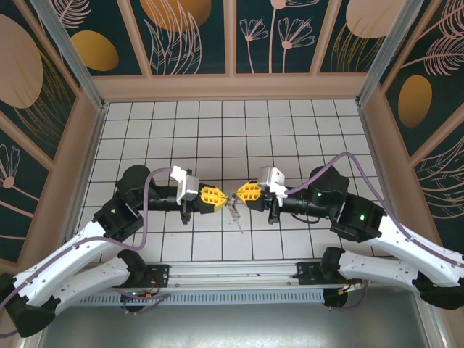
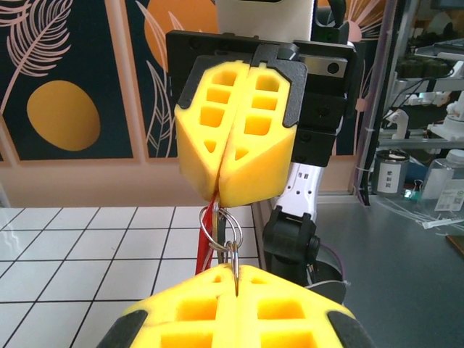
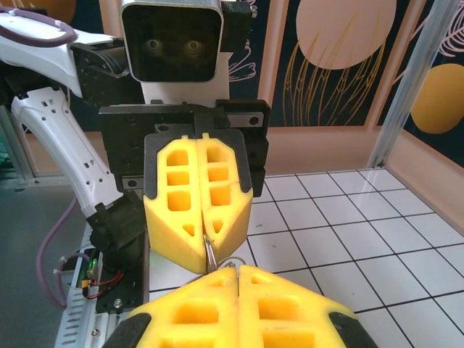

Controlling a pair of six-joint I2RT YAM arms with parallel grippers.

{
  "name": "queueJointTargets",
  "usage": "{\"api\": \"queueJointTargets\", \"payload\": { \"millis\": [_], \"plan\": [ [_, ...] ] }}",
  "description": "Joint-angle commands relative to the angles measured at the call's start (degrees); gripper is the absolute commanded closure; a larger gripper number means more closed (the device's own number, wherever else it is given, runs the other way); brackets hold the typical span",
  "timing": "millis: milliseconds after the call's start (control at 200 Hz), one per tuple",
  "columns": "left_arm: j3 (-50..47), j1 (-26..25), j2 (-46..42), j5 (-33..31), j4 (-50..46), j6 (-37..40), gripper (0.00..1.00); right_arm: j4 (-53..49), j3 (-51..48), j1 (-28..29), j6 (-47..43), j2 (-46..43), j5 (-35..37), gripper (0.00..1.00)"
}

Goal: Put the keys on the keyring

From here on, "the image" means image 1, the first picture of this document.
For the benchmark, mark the metal key holder with rings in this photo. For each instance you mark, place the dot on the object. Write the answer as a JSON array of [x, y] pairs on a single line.
[[235, 214]]

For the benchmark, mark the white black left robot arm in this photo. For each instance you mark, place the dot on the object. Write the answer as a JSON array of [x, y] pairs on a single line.
[[65, 257]]

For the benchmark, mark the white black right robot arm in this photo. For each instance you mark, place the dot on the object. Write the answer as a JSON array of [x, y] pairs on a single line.
[[398, 239]]

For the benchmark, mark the grey metal front sheet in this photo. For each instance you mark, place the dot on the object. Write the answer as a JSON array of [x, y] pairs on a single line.
[[232, 326]]

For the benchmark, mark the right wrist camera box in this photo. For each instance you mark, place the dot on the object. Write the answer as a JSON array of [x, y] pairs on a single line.
[[270, 177]]

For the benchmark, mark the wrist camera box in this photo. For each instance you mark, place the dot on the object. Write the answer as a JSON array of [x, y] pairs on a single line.
[[270, 177], [188, 186]]

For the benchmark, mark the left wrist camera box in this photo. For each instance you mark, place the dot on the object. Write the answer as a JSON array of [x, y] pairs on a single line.
[[188, 186]]

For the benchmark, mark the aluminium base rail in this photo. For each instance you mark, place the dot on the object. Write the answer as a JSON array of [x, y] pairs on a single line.
[[232, 272]]

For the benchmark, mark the wall panel with pink flowers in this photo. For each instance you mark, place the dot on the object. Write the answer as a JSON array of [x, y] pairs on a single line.
[[268, 54]]

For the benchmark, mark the wall panel with peach circle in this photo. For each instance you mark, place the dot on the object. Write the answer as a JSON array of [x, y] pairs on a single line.
[[344, 54]]

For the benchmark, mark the aluminium corner post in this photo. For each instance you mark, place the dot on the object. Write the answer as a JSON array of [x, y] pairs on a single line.
[[384, 54], [76, 61]]

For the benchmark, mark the wall panel with orange circle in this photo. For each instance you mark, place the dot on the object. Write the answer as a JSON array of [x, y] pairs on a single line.
[[181, 54]]

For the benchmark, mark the side wall panel peach disc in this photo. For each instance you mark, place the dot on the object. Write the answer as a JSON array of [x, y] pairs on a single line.
[[21, 72]]

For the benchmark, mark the wall panel with gold oval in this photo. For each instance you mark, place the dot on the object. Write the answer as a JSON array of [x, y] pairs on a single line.
[[108, 21]]

